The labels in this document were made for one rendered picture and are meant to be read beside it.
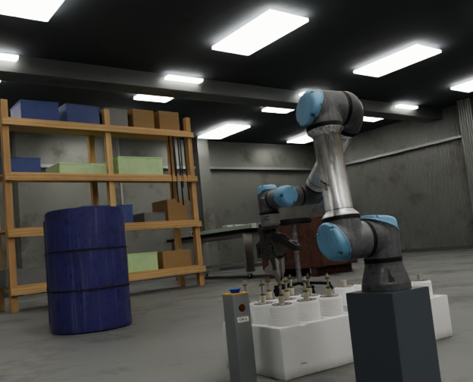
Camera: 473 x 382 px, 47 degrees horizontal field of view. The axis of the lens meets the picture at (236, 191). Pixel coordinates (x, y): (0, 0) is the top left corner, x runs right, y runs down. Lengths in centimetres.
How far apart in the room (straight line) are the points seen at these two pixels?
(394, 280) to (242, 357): 62
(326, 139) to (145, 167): 618
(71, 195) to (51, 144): 112
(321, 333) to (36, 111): 574
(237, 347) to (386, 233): 66
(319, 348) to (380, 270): 50
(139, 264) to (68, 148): 485
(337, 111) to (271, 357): 90
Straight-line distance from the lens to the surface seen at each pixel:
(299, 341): 203
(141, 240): 1222
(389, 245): 172
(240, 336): 198
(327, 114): 171
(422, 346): 177
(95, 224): 395
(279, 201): 194
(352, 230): 164
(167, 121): 819
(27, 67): 765
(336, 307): 218
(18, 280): 691
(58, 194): 1163
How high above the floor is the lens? 47
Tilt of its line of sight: 6 degrees up
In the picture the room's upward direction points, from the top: 6 degrees counter-clockwise
